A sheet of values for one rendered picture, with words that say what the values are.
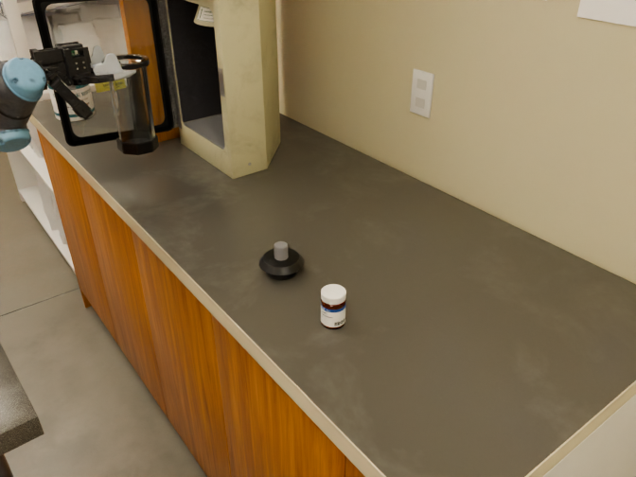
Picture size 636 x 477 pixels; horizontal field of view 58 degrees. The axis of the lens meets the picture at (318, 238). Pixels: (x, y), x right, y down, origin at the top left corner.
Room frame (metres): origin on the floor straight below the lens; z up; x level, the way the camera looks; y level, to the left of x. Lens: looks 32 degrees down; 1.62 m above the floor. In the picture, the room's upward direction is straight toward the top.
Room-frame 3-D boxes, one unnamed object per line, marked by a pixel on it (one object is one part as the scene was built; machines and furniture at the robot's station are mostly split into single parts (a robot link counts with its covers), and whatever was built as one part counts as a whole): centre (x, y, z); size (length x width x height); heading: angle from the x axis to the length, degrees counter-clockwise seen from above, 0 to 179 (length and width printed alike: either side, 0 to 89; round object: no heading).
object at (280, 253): (0.97, 0.07, 0.97); 0.09 x 0.09 x 0.07
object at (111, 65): (1.33, 0.47, 1.26); 0.09 x 0.03 x 0.06; 103
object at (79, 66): (1.31, 0.58, 1.27); 0.12 x 0.08 x 0.09; 127
